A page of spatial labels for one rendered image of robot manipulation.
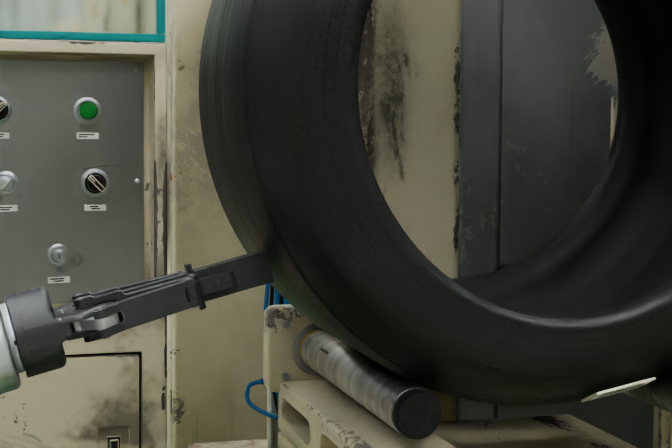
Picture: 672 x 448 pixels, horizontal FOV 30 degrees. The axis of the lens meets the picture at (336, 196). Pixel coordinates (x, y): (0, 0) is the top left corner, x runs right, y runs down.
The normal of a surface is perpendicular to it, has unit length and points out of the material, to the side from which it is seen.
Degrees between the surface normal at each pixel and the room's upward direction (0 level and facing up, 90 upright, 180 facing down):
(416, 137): 90
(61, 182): 90
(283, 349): 90
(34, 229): 90
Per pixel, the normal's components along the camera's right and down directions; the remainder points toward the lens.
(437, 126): 0.27, 0.05
